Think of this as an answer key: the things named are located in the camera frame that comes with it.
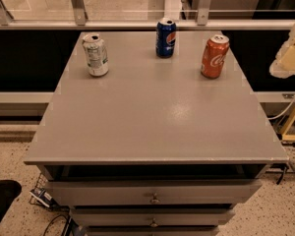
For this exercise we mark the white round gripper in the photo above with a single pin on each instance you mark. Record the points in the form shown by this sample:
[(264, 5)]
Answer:
[(291, 59)]

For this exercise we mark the blue pepsi can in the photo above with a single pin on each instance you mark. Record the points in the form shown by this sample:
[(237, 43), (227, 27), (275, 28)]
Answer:
[(165, 38)]

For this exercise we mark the red coca-cola can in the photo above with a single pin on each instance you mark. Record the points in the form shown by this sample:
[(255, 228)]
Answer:
[(213, 58)]

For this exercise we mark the white green soda can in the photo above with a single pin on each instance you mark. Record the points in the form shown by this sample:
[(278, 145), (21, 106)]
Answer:
[(96, 54)]

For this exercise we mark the grey drawer cabinet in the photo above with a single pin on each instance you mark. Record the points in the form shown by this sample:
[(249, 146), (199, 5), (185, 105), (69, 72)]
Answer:
[(153, 119)]

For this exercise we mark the top grey drawer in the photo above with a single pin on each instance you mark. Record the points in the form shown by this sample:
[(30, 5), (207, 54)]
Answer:
[(131, 193)]

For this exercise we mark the grey drawer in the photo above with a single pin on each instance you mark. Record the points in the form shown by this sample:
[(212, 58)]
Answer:
[(143, 216), (131, 193)]

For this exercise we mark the brass top drawer knob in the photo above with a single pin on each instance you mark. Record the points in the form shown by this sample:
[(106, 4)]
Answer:
[(154, 200)]

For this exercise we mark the brass drawer knob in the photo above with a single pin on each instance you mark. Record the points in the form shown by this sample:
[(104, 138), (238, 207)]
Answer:
[(153, 223), (154, 200)]

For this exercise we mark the metal railing with glass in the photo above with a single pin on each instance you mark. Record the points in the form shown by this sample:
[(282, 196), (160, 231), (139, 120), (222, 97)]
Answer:
[(143, 14)]

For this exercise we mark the black chair seat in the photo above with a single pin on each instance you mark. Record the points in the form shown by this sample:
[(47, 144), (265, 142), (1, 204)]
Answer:
[(9, 190)]

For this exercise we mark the yellow metal frame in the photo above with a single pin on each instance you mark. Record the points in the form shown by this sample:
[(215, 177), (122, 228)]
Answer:
[(285, 136)]

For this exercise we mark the wire basket on floor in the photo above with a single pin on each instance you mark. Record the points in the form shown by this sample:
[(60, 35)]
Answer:
[(40, 194)]

